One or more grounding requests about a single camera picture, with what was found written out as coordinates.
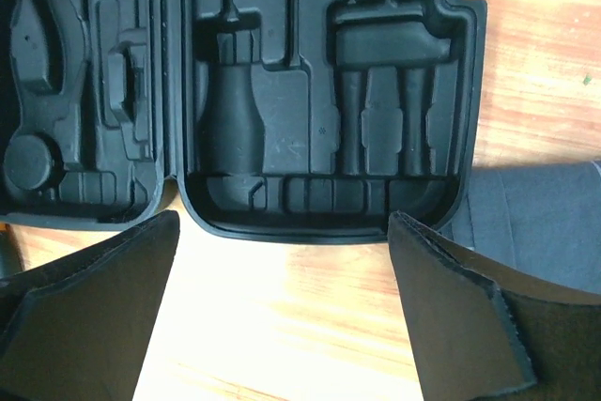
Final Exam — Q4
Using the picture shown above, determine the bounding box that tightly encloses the black plastic tool case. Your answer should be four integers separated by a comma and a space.
1, 0, 487, 244

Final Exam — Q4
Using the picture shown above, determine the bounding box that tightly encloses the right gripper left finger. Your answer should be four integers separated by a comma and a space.
1, 210, 180, 400

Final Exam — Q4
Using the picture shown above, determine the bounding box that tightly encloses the grey folded cloth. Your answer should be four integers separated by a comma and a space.
440, 161, 600, 293

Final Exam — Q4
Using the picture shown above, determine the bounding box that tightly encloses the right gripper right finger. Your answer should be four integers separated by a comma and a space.
388, 212, 600, 400

